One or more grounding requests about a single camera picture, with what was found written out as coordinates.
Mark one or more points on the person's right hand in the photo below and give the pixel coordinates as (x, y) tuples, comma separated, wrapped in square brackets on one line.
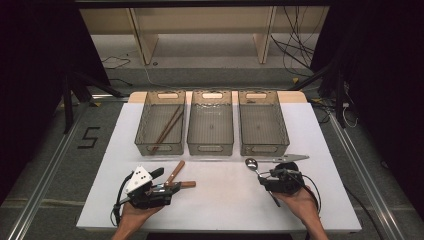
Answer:
[(301, 203)]

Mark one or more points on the aluminium floor rail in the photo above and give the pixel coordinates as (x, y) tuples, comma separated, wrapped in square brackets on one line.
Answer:
[(40, 186), (366, 180)]

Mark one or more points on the person's left hand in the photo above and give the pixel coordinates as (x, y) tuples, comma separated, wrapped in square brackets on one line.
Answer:
[(138, 216)]

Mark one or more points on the dark curtain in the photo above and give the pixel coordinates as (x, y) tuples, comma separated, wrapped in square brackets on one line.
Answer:
[(33, 83), (386, 83)]

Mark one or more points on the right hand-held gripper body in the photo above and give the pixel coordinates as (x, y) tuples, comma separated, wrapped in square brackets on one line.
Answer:
[(286, 180)]

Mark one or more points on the black metal stand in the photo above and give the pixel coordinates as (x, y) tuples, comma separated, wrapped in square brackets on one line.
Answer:
[(339, 96), (68, 106)]

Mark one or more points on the brown wooden chopstick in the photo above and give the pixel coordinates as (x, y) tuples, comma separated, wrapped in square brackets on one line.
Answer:
[(166, 128), (171, 128)]

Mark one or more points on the white table mat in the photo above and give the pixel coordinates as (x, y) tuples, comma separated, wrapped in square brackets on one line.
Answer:
[(216, 206)]

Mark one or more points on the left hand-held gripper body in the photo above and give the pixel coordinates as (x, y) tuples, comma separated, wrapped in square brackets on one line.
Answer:
[(140, 180)]

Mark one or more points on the grey translucent plastic bin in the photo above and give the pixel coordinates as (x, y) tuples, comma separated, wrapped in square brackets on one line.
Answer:
[(161, 128), (210, 128), (263, 128)]

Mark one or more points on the silver metal spoon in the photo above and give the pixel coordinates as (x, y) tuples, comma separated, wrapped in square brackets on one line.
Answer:
[(252, 164)]

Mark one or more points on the light wooden shelf unit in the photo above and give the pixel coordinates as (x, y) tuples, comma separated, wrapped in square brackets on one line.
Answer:
[(200, 20)]

